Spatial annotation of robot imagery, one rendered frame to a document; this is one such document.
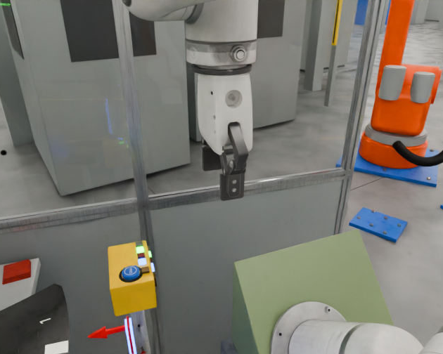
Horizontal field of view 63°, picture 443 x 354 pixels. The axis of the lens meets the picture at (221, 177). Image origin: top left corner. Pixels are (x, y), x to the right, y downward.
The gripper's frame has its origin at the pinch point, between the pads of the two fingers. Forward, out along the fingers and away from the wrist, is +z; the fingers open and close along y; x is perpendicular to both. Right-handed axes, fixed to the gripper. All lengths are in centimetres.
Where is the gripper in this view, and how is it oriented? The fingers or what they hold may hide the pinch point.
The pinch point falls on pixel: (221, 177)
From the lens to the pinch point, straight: 51.4
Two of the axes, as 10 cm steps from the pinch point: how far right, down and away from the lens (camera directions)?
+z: 0.0, 8.9, 4.6
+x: -9.6, 1.4, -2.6
